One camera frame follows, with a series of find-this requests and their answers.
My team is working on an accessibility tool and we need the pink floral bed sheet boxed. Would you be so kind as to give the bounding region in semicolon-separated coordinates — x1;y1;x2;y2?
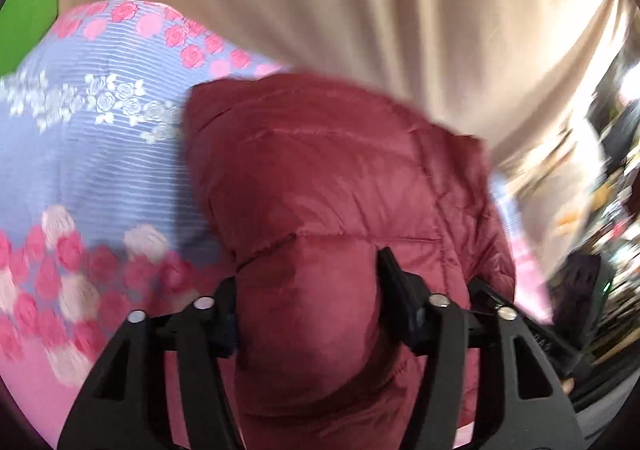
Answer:
1;0;551;446

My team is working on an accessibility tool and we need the green round plush pillow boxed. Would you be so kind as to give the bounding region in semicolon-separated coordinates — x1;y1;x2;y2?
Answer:
0;0;58;75

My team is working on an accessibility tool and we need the maroon quilted down jacket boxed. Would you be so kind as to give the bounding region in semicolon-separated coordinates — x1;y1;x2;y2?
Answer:
183;73;516;449

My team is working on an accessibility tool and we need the cluttered dark shelf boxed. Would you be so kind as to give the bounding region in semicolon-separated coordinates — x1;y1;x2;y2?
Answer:
551;41;639;411

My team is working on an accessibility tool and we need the beige curtain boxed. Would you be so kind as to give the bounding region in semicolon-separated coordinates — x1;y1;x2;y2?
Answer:
60;0;637;271

